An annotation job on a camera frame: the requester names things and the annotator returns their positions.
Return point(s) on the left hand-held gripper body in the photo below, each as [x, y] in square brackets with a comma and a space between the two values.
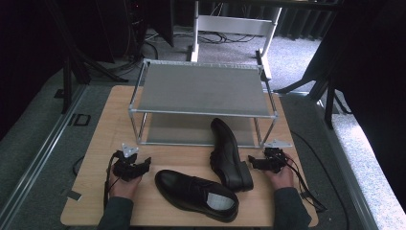
[125, 165]

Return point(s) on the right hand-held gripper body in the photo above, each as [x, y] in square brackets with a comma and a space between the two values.
[274, 160]

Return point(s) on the black leather shoe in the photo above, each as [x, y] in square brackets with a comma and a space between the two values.
[186, 190]
[228, 154]

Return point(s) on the metal shoe rack grey shelves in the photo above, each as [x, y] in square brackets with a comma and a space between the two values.
[204, 90]

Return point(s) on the person's left hand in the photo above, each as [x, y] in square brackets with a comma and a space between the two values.
[124, 188]

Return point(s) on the person's right hand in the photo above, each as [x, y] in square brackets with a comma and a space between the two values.
[283, 179]

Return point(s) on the grey tape strip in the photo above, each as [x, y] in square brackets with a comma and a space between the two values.
[72, 194]

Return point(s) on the black tape mark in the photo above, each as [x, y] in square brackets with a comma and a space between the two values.
[79, 119]

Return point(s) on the black metal stand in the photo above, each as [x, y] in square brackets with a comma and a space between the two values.
[329, 106]
[67, 83]

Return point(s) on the dark curtain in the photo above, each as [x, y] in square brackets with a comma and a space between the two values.
[28, 48]
[373, 80]

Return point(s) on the aluminium floor rail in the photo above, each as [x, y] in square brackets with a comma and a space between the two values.
[35, 159]
[351, 179]

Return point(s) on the white table frame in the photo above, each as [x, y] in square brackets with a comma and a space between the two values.
[233, 25]

